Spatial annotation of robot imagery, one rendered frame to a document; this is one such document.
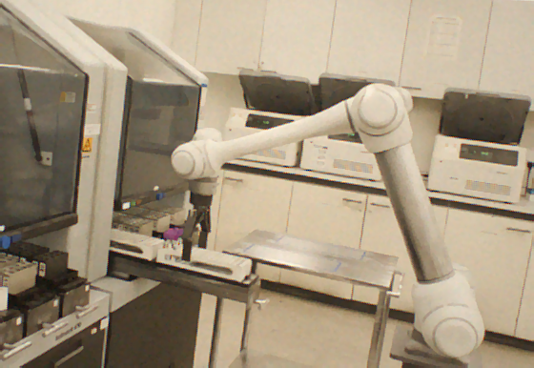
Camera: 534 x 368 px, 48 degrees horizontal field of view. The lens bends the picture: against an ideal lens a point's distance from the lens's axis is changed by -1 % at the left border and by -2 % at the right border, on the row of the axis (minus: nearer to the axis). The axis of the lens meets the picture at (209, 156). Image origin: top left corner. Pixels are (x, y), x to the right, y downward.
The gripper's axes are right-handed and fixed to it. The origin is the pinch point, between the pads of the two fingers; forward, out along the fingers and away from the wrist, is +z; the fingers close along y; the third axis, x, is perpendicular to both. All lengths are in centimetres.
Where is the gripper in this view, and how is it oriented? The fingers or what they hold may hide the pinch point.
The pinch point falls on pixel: (194, 253)
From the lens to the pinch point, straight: 203.1
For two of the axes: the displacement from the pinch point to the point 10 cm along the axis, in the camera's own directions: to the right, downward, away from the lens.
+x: -9.2, -1.6, 3.5
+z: -1.2, 9.9, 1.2
